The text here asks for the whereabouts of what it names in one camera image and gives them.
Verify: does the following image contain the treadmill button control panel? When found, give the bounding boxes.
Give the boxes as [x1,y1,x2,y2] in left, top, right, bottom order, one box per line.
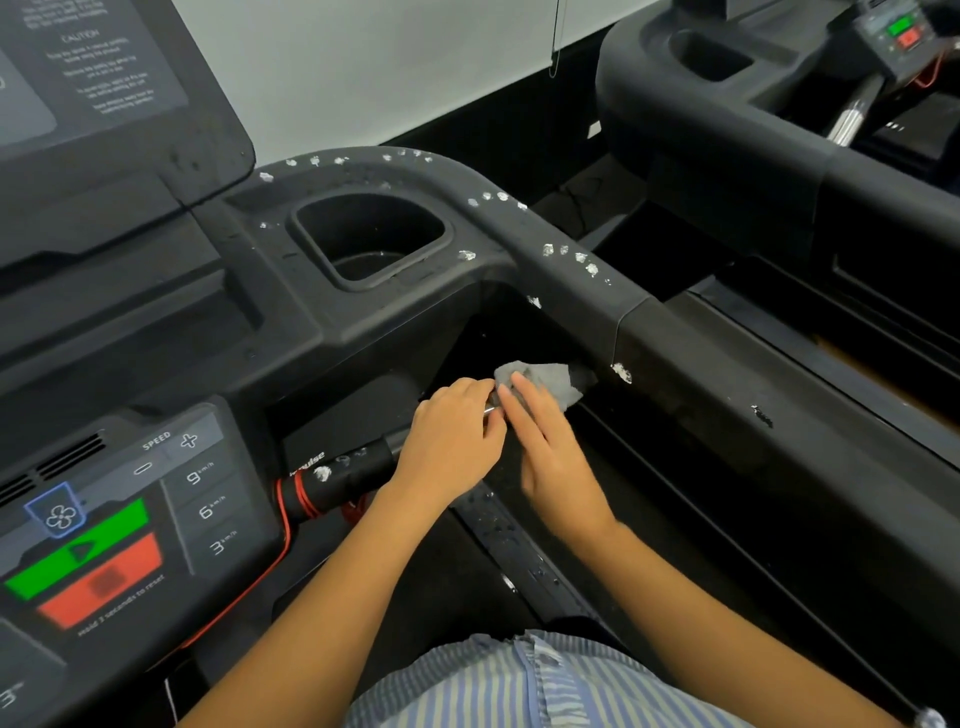
[0,397,284,728]

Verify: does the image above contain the black treadmill handlebar grip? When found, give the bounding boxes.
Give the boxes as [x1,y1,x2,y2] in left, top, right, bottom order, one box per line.
[273,426,415,526]

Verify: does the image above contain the red safety key cord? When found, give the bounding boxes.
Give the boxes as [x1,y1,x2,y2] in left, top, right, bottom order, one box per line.
[178,474,370,652]

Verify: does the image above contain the person's left forearm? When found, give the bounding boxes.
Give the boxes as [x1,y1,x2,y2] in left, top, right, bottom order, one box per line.
[176,480,453,728]

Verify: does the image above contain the blue striped shirt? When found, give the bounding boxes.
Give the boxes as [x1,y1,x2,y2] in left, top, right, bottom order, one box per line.
[343,630,753,728]

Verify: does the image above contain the black console cup holder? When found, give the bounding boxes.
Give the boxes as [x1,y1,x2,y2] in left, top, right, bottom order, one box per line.
[288,192,456,293]

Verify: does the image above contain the grey cleaning cloth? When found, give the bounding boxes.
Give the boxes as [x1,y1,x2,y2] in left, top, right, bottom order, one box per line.
[493,360,588,412]

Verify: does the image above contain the person's right forearm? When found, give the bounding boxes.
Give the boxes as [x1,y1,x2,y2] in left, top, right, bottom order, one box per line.
[576,519,910,728]

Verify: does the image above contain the black treadmill console frame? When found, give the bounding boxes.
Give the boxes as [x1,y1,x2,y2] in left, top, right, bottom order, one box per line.
[0,0,960,728]

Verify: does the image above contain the small treadmill control panel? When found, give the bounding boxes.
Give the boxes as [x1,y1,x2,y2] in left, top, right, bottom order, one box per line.
[852,0,955,81]

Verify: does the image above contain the black neighbouring treadmill frame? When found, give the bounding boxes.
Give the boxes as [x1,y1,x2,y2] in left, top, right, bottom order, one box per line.
[596,0,960,470]

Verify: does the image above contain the silver treadmill handlebar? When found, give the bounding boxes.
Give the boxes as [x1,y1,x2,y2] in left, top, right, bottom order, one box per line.
[825,73,888,148]

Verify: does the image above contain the thin red cord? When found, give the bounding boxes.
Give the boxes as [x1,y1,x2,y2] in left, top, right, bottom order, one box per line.
[910,48,948,90]

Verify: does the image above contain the black treadmill display screen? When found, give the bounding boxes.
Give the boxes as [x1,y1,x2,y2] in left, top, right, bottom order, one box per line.
[0,0,257,273]

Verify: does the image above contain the person's right hand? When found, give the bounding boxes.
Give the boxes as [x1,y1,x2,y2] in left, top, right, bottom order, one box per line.
[496,374,620,546]

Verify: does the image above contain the person's left hand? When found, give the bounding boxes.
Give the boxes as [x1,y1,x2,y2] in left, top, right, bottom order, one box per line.
[388,377,509,513]

